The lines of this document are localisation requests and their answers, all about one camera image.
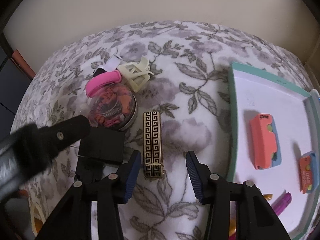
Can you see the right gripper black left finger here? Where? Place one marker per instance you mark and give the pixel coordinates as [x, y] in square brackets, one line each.
[114, 189]

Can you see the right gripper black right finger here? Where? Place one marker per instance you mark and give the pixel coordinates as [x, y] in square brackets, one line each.
[213, 190]

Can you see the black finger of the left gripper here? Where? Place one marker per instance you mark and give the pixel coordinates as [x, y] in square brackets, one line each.
[31, 150]

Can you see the green orange blue stapler toy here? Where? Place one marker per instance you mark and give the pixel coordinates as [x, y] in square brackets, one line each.
[266, 146]

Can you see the black gold patterned box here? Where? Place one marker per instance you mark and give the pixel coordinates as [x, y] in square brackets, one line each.
[152, 145]

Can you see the pink silicone band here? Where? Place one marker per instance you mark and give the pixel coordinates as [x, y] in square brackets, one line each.
[99, 81]

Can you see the purple marker pen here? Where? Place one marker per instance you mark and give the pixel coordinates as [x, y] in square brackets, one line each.
[282, 203]

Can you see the teal white shallow box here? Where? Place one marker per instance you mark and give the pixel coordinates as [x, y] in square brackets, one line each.
[253, 91]

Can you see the small orange blue eraser case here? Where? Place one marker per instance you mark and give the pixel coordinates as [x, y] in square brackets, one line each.
[308, 171]

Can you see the white power strip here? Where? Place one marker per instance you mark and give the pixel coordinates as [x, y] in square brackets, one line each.
[315, 96]

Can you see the cream hair claw clip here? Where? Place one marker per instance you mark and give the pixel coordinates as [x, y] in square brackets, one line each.
[136, 75]

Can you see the floral grey white blanket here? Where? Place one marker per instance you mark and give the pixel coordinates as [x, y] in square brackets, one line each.
[189, 87]

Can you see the white smartwatch black screen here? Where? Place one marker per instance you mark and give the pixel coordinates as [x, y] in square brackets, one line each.
[111, 64]

